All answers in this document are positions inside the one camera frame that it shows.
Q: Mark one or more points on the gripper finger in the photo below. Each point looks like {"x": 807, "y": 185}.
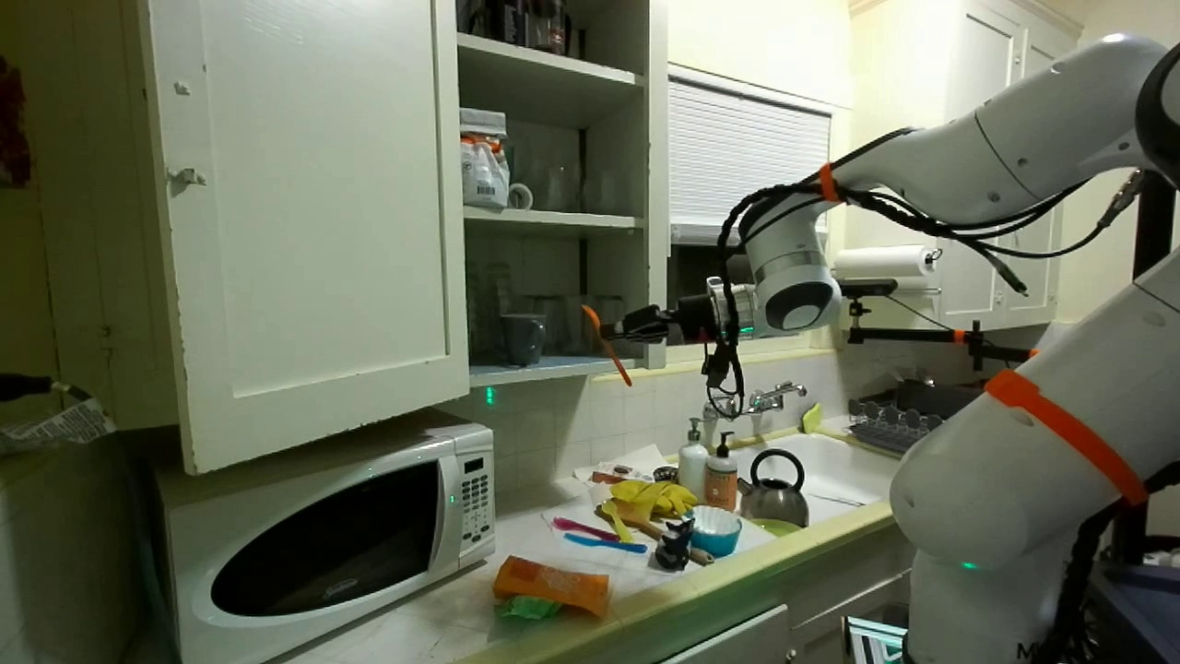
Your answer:
{"x": 650, "y": 318}
{"x": 645, "y": 335}

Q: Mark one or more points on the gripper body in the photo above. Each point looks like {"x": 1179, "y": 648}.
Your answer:
{"x": 696, "y": 319}

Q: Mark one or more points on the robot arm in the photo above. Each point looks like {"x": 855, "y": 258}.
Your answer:
{"x": 1014, "y": 148}

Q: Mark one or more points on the wooden spoon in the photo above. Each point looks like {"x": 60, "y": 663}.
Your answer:
{"x": 641, "y": 526}

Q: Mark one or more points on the yellow spoon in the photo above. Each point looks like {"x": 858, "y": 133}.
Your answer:
{"x": 618, "y": 526}

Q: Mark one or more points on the pink spoon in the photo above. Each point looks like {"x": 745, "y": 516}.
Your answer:
{"x": 581, "y": 528}

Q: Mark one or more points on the blue spoon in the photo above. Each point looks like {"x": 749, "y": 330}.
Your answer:
{"x": 604, "y": 543}

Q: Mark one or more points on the white corner cabinet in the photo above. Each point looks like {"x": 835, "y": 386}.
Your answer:
{"x": 968, "y": 184}

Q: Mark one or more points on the white base cabinet door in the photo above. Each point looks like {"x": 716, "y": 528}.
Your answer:
{"x": 848, "y": 609}

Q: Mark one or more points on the cream cabinet door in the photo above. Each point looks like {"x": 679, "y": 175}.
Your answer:
{"x": 304, "y": 231}

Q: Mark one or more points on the row of drinking glasses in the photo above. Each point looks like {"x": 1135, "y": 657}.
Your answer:
{"x": 567, "y": 318}
{"x": 572, "y": 180}

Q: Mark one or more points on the silver tap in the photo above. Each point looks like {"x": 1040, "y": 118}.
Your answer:
{"x": 770, "y": 397}

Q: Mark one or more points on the grey mug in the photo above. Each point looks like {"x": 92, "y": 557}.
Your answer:
{"x": 523, "y": 339}

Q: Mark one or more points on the white paper sheet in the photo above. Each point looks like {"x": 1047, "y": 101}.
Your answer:
{"x": 631, "y": 461}

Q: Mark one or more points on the white soap bottle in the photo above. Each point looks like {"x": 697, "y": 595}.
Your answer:
{"x": 692, "y": 470}

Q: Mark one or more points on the yellow green sponge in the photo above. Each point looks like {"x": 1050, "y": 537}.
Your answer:
{"x": 811, "y": 419}

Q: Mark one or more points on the yellow rubber gloves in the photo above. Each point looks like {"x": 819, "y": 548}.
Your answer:
{"x": 650, "y": 496}

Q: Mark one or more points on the orange soap bottle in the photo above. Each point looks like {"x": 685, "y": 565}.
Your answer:
{"x": 721, "y": 481}

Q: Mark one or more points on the white window blind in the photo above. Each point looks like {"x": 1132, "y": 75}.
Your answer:
{"x": 747, "y": 157}

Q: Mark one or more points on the white mug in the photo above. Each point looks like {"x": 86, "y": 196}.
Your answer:
{"x": 521, "y": 196}

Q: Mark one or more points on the paper towel roll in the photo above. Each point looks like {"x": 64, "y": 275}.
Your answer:
{"x": 880, "y": 261}

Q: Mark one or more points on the silver kettle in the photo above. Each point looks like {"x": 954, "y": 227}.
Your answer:
{"x": 774, "y": 503}

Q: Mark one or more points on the white sink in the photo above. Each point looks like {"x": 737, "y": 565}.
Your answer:
{"x": 839, "y": 470}

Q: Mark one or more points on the blue bowl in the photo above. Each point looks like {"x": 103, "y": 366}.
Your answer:
{"x": 715, "y": 535}

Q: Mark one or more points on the black figurine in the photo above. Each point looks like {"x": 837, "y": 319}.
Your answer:
{"x": 675, "y": 546}

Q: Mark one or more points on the white and orange bag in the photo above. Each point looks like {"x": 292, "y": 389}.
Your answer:
{"x": 483, "y": 171}

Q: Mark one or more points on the green plate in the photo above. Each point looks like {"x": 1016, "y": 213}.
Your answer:
{"x": 776, "y": 527}

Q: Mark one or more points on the black dish rack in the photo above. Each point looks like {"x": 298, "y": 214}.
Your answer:
{"x": 899, "y": 424}

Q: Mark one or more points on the orange packet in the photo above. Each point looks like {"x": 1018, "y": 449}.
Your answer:
{"x": 553, "y": 583}

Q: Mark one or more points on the green packet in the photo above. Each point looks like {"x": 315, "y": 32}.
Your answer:
{"x": 527, "y": 608}

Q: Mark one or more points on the white drawer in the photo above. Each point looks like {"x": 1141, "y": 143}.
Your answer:
{"x": 737, "y": 641}

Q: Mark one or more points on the row of dark jars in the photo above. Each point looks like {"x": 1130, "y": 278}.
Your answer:
{"x": 516, "y": 23}

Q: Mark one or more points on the microwave door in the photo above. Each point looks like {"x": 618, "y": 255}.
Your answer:
{"x": 323, "y": 544}

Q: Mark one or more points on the white microwave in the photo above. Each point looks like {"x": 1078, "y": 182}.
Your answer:
{"x": 277, "y": 516}

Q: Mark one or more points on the white paper tag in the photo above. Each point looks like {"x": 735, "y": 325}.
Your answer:
{"x": 60, "y": 429}

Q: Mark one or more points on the camera on mount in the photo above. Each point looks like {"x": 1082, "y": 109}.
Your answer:
{"x": 922, "y": 336}

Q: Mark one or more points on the cream wall cabinet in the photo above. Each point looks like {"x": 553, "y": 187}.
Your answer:
{"x": 553, "y": 83}

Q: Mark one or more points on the red wall decoration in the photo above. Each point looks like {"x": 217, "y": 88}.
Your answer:
{"x": 13, "y": 129}

